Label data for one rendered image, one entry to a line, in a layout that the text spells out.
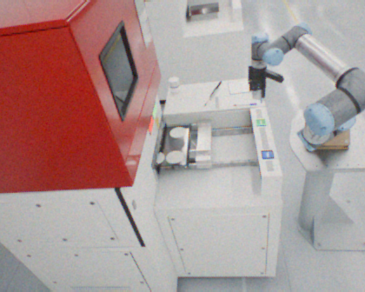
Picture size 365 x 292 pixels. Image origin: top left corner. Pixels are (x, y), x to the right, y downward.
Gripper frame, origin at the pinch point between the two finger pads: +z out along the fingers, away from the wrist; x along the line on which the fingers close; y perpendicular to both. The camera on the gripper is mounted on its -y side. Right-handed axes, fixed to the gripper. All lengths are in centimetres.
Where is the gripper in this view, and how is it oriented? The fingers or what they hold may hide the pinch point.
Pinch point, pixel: (262, 100)
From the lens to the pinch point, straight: 161.5
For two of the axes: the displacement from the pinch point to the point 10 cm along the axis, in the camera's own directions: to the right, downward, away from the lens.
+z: 1.5, 7.4, 6.5
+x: -0.7, 6.6, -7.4
